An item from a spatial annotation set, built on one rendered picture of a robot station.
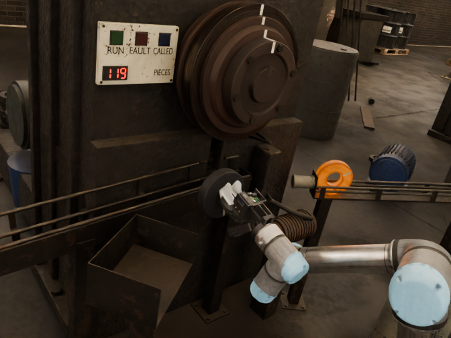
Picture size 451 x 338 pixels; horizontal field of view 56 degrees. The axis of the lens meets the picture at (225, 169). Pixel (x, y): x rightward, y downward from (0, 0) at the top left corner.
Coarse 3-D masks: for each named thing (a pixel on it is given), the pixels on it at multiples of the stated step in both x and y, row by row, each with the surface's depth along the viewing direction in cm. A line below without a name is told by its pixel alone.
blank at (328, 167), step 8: (336, 160) 179; (320, 168) 179; (328, 168) 178; (336, 168) 178; (344, 168) 179; (320, 176) 180; (344, 176) 180; (352, 176) 181; (320, 184) 182; (328, 184) 182; (336, 184) 183; (344, 184) 182
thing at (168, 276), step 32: (128, 224) 126; (160, 224) 129; (96, 256) 111; (128, 256) 130; (160, 256) 132; (192, 256) 130; (96, 288) 110; (128, 288) 107; (160, 288) 104; (160, 320) 112
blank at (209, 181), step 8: (224, 168) 127; (208, 176) 125; (216, 176) 124; (224, 176) 125; (232, 176) 127; (240, 176) 129; (208, 184) 124; (216, 184) 124; (224, 184) 126; (232, 184) 129; (200, 192) 125; (208, 192) 124; (216, 192) 126; (200, 200) 125; (208, 200) 125; (200, 208) 128; (208, 208) 127; (216, 208) 129; (216, 216) 130
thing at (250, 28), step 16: (256, 16) 133; (224, 32) 129; (240, 32) 131; (256, 32) 132; (272, 32) 137; (224, 48) 130; (240, 48) 131; (208, 64) 129; (224, 64) 130; (208, 80) 132; (208, 96) 135; (208, 112) 138; (224, 112) 139; (224, 128) 145; (240, 128) 150
